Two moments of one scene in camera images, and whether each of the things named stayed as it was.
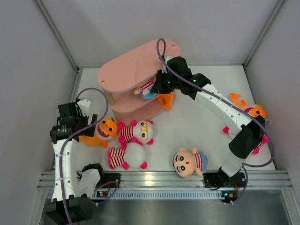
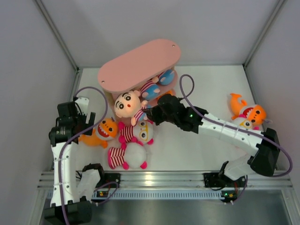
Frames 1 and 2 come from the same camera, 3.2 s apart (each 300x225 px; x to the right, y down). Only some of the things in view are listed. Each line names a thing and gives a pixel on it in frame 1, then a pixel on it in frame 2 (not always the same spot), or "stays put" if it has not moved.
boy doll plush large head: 186,163 → 128,104
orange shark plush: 257,109 stays put
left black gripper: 84,118 stays put
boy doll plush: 145,89 stays put
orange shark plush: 106,130 stays put
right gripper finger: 157,88 → 151,111
